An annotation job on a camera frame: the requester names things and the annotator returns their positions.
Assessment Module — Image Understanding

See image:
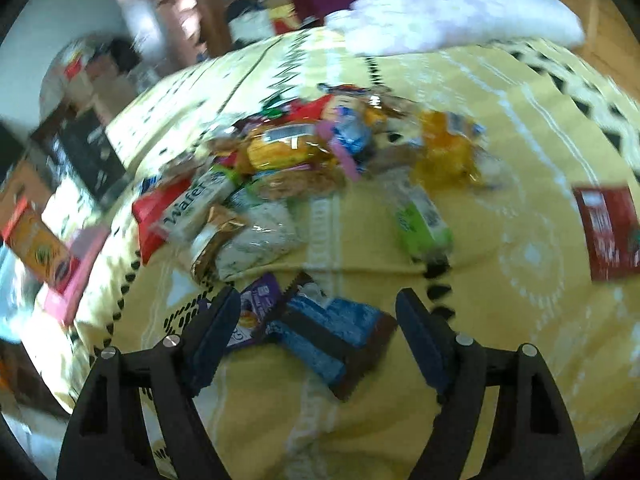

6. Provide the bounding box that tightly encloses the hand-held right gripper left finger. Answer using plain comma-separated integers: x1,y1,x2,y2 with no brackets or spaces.
56,285,243,480

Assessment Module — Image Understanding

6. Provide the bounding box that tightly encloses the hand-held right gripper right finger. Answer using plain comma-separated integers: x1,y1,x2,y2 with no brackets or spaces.
395,287,585,480

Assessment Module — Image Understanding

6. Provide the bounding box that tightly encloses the white speckled snack packet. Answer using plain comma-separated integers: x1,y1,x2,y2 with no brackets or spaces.
217,202,307,281

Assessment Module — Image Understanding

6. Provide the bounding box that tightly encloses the green white wafer packet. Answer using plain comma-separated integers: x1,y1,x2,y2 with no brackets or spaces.
150,167,242,247

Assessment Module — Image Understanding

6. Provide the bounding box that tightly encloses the purple snack packet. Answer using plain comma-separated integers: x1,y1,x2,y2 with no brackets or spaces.
225,272,301,351

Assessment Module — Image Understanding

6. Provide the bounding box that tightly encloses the gold brown snack packet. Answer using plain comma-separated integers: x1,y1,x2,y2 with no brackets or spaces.
189,205,247,282

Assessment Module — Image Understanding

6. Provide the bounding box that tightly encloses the light green snack packet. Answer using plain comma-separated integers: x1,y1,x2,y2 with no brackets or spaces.
390,184,454,262

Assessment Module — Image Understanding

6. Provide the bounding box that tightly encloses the red snack packet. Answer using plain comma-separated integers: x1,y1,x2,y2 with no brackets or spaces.
131,180,177,267

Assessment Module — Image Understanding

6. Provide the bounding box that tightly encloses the pink box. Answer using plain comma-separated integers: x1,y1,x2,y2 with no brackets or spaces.
42,227,112,327

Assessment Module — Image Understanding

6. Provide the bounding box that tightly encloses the clear cookie packet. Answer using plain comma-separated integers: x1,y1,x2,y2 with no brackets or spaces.
254,165,347,202

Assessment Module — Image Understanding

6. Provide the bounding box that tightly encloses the orange yellow snack packet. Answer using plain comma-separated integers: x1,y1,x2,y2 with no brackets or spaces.
412,110,489,187

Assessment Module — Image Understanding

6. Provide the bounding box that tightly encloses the orange red gift box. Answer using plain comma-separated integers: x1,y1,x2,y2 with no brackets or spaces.
0,195,82,294

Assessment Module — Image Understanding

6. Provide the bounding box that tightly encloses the large yellow snack packet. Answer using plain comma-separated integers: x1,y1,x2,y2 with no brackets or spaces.
244,120,342,177

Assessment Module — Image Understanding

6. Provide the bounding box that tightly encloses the pink snack packet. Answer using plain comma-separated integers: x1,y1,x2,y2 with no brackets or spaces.
316,120,364,182

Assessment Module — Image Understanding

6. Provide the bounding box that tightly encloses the dark red box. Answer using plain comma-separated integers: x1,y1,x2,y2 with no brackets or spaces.
572,185,640,283

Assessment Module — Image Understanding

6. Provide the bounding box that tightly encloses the blue white snack packet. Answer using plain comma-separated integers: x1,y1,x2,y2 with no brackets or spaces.
334,104,377,162

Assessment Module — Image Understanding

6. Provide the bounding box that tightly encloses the yellow printed blanket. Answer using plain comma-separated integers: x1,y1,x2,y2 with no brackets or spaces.
25,25,640,480

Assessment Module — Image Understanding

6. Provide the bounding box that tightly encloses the round floral covered board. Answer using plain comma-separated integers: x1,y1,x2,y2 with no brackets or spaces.
39,35,142,108

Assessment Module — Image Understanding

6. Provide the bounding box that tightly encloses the white tote bag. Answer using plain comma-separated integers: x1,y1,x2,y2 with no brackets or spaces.
227,0,274,45

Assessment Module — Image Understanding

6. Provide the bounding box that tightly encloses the red yellow gift bag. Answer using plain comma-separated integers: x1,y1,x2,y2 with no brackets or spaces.
269,4,302,34

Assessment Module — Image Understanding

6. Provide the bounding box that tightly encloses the white quilt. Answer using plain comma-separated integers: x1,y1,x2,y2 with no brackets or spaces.
325,0,586,57

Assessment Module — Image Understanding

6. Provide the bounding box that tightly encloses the brown wooden wardrobe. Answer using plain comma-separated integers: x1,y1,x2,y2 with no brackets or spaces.
139,0,237,58

